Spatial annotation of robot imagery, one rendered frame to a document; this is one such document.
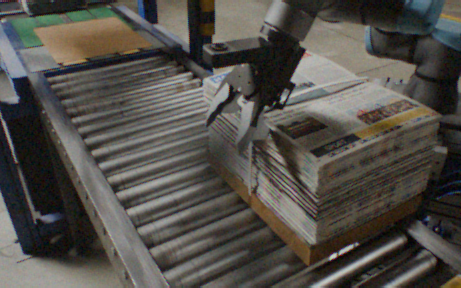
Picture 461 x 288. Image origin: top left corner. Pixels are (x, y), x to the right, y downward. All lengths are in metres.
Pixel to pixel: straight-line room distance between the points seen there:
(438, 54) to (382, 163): 0.57
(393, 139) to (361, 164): 0.07
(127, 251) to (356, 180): 0.43
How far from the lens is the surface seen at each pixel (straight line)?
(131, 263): 0.82
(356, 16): 0.78
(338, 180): 0.71
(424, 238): 0.93
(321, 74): 0.94
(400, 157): 0.80
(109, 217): 0.92
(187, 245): 0.84
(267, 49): 0.70
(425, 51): 1.29
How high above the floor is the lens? 1.40
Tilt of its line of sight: 33 degrees down
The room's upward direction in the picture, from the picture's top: straight up
